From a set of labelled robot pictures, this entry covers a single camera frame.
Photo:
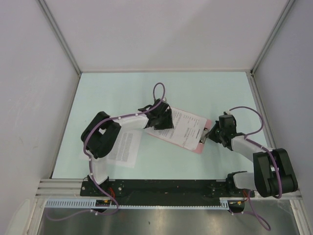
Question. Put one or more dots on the white printed paper sheet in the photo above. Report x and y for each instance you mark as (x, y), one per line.
(124, 152)

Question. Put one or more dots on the white slotted cable duct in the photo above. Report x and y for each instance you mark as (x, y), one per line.
(95, 204)

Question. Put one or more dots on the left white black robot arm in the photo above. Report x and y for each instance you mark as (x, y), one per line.
(101, 135)

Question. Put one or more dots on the pink clipboard folder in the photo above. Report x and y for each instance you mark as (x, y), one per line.
(199, 148)

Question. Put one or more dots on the white printed paper sheets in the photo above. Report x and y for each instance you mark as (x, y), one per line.
(185, 129)

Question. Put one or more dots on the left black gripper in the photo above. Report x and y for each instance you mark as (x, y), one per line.
(168, 124)

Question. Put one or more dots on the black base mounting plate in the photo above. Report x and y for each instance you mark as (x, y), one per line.
(170, 192)

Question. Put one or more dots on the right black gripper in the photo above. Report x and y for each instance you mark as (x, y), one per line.
(210, 134)

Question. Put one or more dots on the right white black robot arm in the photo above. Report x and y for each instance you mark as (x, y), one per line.
(272, 175)

